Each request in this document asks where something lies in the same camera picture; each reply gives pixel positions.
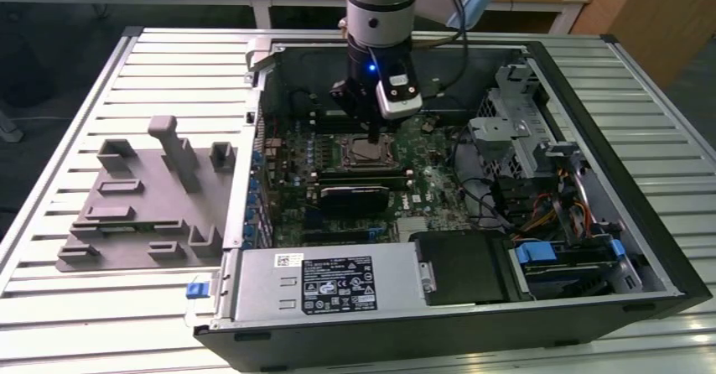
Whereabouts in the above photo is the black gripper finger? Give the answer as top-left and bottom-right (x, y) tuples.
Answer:
(330, 79), (375, 144)
(372, 116), (399, 144)

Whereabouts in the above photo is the silver square CPU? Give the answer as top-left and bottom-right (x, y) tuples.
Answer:
(347, 138), (394, 164)

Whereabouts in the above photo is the metal socket cover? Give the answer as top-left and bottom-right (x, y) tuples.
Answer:
(334, 134), (400, 169)

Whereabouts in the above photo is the CPU socket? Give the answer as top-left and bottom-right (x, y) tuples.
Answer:
(331, 132), (402, 171)

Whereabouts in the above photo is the green motherboard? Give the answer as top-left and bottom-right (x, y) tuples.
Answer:
(251, 112), (472, 247)

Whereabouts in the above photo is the black graphics card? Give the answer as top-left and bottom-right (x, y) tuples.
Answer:
(319, 184), (392, 216)

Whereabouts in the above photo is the metal drive cage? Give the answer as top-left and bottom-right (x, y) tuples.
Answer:
(466, 64), (552, 181)

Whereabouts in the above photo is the silver chipset heat sink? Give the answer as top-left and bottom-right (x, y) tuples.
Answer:
(395, 216), (430, 243)

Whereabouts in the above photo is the black expansion slot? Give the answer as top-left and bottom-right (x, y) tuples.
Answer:
(299, 230), (366, 243)

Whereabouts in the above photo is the black plastic cover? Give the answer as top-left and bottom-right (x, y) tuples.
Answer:
(407, 229), (532, 307)

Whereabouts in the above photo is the blue disk carrier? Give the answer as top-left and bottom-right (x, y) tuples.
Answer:
(511, 241), (630, 303)

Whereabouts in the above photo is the grey plastic parts rack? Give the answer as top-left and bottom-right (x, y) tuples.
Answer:
(55, 115), (242, 273)

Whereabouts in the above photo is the grey power supply unit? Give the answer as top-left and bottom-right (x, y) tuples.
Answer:
(227, 242), (439, 321)

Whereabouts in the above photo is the blue plastic latch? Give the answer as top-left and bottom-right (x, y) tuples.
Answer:
(184, 279), (212, 299)

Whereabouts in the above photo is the black open PC case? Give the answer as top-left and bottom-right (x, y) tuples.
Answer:
(192, 34), (712, 371)

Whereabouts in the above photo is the wooden cabinet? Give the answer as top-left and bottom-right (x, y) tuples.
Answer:
(574, 0), (716, 94)

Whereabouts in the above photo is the white chair base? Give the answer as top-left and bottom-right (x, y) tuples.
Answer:
(0, 108), (26, 143)

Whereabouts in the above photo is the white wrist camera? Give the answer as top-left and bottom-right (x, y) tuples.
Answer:
(374, 60), (426, 121)

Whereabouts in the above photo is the silver case latch bracket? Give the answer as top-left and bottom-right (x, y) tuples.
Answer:
(244, 37), (275, 84)

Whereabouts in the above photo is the black camera cable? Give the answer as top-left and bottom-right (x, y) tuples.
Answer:
(428, 0), (472, 98)

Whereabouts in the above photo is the orange yellow wire bundle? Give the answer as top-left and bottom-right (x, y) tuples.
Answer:
(518, 170), (599, 242)

